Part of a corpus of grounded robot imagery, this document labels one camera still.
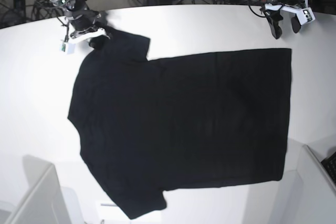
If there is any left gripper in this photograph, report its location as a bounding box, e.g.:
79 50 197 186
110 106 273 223
264 0 309 39

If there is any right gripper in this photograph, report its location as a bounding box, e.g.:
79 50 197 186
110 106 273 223
63 8 114 50

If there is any black T-shirt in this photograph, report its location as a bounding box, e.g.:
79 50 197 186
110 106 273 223
68 30 292 219

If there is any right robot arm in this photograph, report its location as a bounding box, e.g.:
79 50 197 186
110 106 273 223
50 0 111 54

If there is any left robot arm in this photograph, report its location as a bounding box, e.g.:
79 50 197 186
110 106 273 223
261 0 316 39

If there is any black keyboard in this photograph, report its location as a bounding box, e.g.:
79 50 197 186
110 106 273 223
321 153 336 182

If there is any white partition panel left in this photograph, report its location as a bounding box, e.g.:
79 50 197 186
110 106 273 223
1 155 84 223

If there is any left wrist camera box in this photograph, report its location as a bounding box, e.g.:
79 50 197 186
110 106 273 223
297 7 316 25

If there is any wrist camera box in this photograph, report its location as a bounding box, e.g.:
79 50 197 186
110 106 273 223
297 7 316 25
59 40 76 55

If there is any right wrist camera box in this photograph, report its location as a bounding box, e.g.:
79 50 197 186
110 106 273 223
59 40 76 55

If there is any coiled black cable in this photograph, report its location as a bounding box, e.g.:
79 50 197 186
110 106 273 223
26 0 66 20

